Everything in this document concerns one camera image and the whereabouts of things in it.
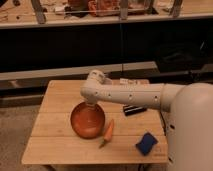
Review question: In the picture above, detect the orange ceramic bowl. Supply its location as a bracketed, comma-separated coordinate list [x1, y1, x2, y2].
[70, 102, 105, 139]

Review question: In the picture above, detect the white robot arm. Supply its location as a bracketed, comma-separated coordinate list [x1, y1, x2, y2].
[80, 70, 213, 171]

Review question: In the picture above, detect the black rectangular device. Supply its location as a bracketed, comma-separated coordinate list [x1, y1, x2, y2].
[123, 105, 146, 116]

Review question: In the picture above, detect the orange carrot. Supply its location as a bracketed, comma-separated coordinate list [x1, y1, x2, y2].
[100, 120, 114, 148]

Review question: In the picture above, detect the wooden table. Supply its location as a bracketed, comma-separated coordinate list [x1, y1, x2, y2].
[22, 80, 168, 165]

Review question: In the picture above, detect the blue sponge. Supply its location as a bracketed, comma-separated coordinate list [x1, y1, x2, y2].
[136, 132, 158, 156]

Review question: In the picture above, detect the long background workbench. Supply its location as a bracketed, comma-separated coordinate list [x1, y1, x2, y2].
[0, 0, 213, 29]

